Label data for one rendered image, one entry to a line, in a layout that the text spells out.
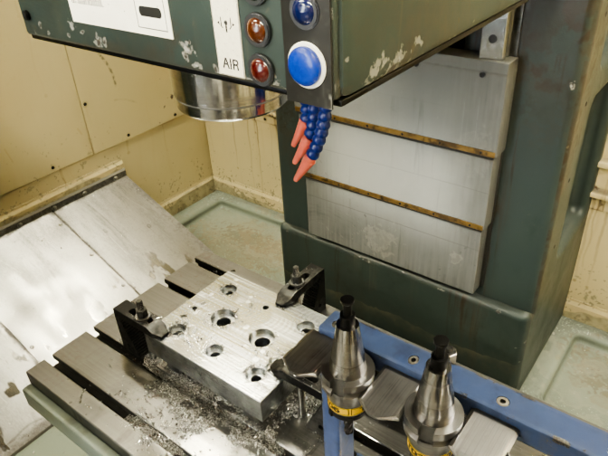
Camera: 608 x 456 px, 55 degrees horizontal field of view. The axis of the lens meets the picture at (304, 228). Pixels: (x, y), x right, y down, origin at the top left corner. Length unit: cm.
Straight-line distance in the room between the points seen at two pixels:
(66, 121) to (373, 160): 99
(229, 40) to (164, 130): 163
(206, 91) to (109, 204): 123
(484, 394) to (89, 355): 84
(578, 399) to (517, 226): 54
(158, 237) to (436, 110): 104
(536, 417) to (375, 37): 42
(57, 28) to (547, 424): 67
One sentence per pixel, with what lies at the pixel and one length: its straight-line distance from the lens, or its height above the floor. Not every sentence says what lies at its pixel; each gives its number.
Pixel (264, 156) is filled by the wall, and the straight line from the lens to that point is 209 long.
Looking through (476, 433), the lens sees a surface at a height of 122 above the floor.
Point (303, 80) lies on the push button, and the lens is 46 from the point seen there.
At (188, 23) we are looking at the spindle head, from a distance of 55.
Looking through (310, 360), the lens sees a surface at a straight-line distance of 72.
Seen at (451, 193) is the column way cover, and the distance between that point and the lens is 122.
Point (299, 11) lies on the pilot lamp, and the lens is 45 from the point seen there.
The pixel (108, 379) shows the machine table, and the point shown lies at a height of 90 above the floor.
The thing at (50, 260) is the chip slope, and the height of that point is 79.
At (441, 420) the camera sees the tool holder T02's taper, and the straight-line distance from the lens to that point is 65.
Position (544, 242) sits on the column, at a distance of 125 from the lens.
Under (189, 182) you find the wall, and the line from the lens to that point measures 227.
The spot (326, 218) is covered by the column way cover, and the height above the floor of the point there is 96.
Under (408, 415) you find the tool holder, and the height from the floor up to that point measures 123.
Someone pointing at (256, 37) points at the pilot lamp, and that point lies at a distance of 48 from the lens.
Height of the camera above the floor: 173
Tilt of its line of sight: 33 degrees down
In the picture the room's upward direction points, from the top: 3 degrees counter-clockwise
